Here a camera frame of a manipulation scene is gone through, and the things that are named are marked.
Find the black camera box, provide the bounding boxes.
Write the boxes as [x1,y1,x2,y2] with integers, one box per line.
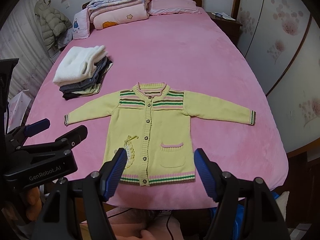
[0,58,20,136]

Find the light green folded garment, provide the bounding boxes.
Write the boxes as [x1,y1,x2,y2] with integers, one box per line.
[74,83,101,93]

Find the pink cartoon folded quilt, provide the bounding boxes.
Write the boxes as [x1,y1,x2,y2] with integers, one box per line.
[89,0,150,30]

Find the black folded garment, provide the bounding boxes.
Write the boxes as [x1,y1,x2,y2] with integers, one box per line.
[62,89,101,101]

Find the pink pillow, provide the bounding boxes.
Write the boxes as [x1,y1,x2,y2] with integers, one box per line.
[148,0,200,16]

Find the yellow striped knit cardigan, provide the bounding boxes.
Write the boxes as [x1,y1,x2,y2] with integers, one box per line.
[64,83,256,186]

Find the black cable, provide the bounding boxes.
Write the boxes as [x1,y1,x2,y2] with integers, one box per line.
[109,207,181,240]

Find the white folded fleece garment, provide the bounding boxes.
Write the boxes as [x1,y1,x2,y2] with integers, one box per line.
[53,45,107,87]

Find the white cartoon pillow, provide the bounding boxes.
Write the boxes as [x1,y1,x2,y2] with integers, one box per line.
[73,9,90,40]

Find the olive puffer jacket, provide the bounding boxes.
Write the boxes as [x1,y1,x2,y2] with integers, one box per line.
[34,0,72,50]

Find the grey folded jeans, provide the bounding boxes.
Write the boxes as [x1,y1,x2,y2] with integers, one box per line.
[59,56,112,93]

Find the dark wooden nightstand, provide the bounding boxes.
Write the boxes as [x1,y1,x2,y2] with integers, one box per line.
[207,12,242,45]

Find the left hand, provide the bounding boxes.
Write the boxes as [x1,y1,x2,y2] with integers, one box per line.
[4,186,43,223]

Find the floral wardrobe sliding doors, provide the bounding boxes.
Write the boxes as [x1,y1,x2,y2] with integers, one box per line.
[237,0,319,152]

